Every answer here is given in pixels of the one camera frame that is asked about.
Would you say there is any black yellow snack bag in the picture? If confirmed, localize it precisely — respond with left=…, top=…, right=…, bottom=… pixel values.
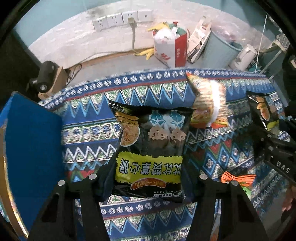
left=108, top=101, right=193, bottom=203

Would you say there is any blue-rimmed cardboard box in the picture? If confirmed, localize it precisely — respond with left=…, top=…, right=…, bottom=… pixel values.
left=1, top=92, right=65, bottom=240

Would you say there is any blue patterned tablecloth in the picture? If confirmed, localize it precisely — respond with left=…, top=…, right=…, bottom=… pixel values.
left=39, top=68, right=292, bottom=241

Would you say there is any grey plug and cable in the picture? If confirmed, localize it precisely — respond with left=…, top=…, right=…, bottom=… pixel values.
left=127, top=17, right=139, bottom=54

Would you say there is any white electric kettle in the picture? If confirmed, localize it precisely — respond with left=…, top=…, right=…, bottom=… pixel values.
left=229, top=44, right=257, bottom=71

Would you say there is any striped orange snack bag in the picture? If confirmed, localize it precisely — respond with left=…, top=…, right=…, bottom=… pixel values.
left=186, top=72, right=228, bottom=128

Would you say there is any orange green rice cracker bag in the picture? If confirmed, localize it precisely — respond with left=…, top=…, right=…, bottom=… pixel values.
left=220, top=172, right=256, bottom=199

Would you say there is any banana peel on floor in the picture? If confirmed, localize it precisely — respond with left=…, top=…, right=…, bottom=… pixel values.
left=134, top=48, right=154, bottom=60

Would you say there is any person's right hand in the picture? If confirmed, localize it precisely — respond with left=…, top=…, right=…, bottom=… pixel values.
left=281, top=186, right=296, bottom=212

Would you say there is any grey trash bin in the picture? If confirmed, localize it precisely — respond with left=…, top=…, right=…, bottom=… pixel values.
left=201, top=31, right=243, bottom=69

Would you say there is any white wall socket strip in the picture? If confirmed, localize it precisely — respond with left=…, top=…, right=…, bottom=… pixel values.
left=92, top=9, right=153, bottom=31

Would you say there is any white cardboard packaging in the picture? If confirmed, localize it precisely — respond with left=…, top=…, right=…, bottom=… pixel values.
left=187, top=16, right=212, bottom=63

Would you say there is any white red paper bag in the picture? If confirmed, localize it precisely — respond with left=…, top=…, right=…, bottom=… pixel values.
left=152, top=22, right=188, bottom=68

